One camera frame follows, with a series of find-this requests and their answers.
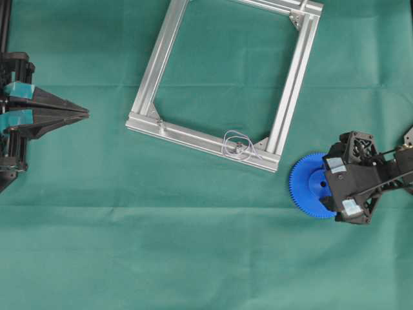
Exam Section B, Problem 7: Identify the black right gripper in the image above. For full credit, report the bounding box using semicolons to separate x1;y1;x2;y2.
321;131;384;225

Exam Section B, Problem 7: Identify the blue plastic gear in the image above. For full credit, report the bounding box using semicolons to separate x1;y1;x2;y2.
288;152;336;219

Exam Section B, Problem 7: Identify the aluminium extrusion frame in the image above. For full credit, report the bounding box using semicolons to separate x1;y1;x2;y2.
125;1;323;172

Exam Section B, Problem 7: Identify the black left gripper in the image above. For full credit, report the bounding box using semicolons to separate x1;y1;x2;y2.
1;52;89;171

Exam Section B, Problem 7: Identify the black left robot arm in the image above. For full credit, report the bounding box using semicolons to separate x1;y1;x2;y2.
1;1;89;180

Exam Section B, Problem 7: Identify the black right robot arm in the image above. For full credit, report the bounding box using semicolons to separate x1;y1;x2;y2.
319;131;412;225

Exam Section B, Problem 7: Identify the green table cloth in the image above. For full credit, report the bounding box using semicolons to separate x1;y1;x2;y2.
1;1;412;309

